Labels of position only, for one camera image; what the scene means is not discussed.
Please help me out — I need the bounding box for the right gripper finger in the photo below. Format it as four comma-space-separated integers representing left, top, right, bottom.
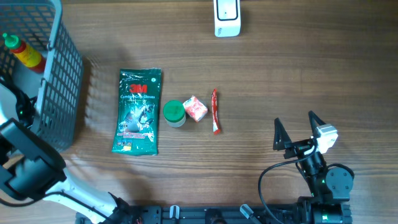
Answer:
273, 118, 292, 151
308, 111, 325, 137

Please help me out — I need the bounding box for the red sachet stick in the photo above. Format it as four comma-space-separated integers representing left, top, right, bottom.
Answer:
211, 89, 221, 135

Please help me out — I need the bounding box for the red tissue packet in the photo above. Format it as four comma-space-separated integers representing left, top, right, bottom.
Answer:
182, 95, 208, 122

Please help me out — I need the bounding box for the green lid jar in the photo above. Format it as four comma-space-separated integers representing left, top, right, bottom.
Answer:
163, 100, 186, 128

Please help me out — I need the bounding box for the green 3M gloves packet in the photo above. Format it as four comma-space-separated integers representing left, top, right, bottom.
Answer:
112, 68, 162, 156

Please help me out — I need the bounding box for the red yellow sauce bottle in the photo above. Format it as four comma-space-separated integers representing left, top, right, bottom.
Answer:
2, 33, 46, 73

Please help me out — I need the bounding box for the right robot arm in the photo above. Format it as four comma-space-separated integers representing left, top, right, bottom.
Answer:
273, 111, 354, 224

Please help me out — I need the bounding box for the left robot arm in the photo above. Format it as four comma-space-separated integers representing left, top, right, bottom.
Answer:
1, 81, 142, 223

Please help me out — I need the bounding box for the white barcode scanner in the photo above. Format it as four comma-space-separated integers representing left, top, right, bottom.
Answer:
213, 0, 241, 38

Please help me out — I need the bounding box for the grey plastic mesh basket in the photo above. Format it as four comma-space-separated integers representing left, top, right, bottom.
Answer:
1, 0, 84, 152

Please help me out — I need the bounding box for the black right camera cable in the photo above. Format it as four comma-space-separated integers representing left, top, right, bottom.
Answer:
257, 146, 318, 224

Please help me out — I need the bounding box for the black camera cable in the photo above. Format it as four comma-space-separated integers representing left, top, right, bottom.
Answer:
0, 191, 109, 222
257, 146, 318, 224

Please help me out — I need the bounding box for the black left camera cable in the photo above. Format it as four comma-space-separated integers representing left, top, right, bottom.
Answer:
0, 191, 109, 222

